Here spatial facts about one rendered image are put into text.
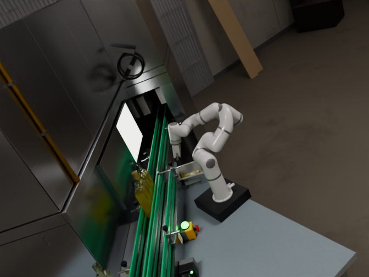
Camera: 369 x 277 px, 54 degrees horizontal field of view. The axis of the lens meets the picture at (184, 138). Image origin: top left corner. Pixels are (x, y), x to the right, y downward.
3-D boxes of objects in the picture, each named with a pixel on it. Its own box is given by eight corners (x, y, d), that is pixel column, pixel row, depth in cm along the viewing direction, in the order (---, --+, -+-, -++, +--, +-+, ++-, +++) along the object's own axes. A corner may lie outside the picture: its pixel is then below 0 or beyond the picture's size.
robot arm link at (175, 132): (191, 121, 231) (186, 128, 224) (193, 136, 236) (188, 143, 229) (169, 120, 237) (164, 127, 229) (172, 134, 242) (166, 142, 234)
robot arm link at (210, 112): (201, 129, 212) (218, 139, 221) (229, 112, 201) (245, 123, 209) (199, 107, 222) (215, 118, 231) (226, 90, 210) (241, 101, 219)
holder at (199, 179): (173, 179, 265) (169, 171, 261) (208, 167, 260) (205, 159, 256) (172, 193, 250) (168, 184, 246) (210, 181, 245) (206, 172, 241)
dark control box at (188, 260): (184, 271, 187) (178, 260, 183) (199, 267, 185) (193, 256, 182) (184, 284, 180) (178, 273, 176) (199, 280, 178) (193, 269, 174)
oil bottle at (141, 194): (149, 212, 220) (133, 186, 210) (157, 209, 218) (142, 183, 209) (147, 219, 215) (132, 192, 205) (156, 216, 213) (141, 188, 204)
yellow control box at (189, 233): (185, 233, 211) (180, 224, 208) (196, 230, 210) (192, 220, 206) (185, 242, 205) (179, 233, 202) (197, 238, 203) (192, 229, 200)
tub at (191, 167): (180, 176, 264) (175, 167, 260) (208, 166, 260) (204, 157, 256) (179, 190, 249) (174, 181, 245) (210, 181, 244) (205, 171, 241)
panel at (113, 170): (140, 137, 293) (121, 101, 278) (143, 136, 292) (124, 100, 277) (122, 210, 214) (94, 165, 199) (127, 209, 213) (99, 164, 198)
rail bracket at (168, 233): (172, 242, 190) (162, 225, 184) (185, 238, 188) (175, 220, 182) (172, 248, 186) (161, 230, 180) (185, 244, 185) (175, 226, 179)
